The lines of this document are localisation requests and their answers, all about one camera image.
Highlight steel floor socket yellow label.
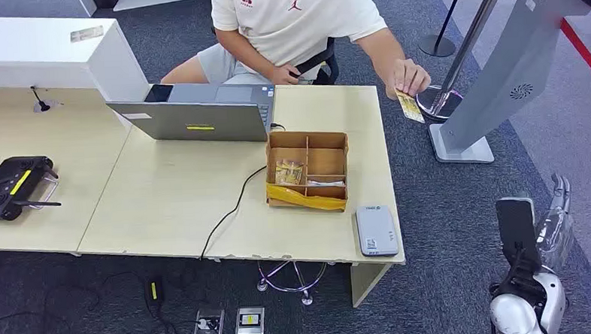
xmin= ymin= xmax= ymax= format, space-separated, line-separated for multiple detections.
xmin=234 ymin=306 xmax=267 ymax=334

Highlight chrome stool base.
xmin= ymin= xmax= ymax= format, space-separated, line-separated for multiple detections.
xmin=255 ymin=257 xmax=330 ymax=308

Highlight white cards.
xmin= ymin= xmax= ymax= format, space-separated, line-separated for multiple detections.
xmin=307 ymin=178 xmax=346 ymax=189

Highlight grey laptop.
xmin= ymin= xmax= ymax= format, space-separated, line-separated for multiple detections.
xmin=105 ymin=78 xmax=278 ymax=150

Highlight beige desk with box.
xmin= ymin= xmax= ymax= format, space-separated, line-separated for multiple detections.
xmin=70 ymin=80 xmax=408 ymax=321

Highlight black remote controller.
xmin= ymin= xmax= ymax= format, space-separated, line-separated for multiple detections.
xmin=0 ymin=155 xmax=64 ymax=222

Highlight grey sticker label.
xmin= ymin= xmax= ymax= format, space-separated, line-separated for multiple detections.
xmin=69 ymin=25 xmax=105 ymax=44

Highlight grey kiosk stand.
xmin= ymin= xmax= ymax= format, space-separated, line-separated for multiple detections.
xmin=422 ymin=0 xmax=591 ymax=167

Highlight black socket cable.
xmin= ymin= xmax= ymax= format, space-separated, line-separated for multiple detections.
xmin=142 ymin=289 xmax=220 ymax=334

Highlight black office chair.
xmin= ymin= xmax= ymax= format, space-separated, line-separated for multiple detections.
xmin=289 ymin=36 xmax=341 ymax=87

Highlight grey card reader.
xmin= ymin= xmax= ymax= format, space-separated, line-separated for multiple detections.
xmin=354 ymin=204 xmax=400 ymax=259

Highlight black floor cable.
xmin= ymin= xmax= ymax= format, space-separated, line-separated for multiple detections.
xmin=0 ymin=270 xmax=151 ymax=334

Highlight red barrier belt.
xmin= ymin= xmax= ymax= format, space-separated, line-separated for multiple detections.
xmin=513 ymin=0 xmax=591 ymax=97

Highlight person's left hand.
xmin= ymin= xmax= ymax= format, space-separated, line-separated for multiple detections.
xmin=384 ymin=57 xmax=433 ymax=102

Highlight person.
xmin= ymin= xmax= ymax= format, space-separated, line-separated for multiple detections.
xmin=157 ymin=0 xmax=433 ymax=111

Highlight cardboard divider box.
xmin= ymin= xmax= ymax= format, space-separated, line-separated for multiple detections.
xmin=263 ymin=128 xmax=353 ymax=216

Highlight chrome stanchion post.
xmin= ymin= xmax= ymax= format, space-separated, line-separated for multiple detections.
xmin=411 ymin=0 xmax=517 ymax=125

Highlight black laptop power cable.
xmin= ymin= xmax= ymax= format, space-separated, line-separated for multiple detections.
xmin=193 ymin=121 xmax=292 ymax=262

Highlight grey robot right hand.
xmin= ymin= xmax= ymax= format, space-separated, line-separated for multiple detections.
xmin=532 ymin=172 xmax=576 ymax=275

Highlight black smartphone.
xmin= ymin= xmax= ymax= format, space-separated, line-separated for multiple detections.
xmin=143 ymin=83 xmax=175 ymax=104

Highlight white cabinet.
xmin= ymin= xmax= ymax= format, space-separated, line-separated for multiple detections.
xmin=0 ymin=8 xmax=153 ymax=135

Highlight beige desk with controller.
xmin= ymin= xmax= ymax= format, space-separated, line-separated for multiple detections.
xmin=0 ymin=80 xmax=138 ymax=260

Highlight steel floor socket with plugs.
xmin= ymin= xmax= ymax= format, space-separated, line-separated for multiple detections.
xmin=192 ymin=307 xmax=227 ymax=334

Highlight person's right hand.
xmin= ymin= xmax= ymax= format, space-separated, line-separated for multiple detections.
xmin=265 ymin=63 xmax=303 ymax=87

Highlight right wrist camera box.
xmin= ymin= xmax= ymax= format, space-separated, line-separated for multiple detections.
xmin=494 ymin=196 xmax=543 ymax=272

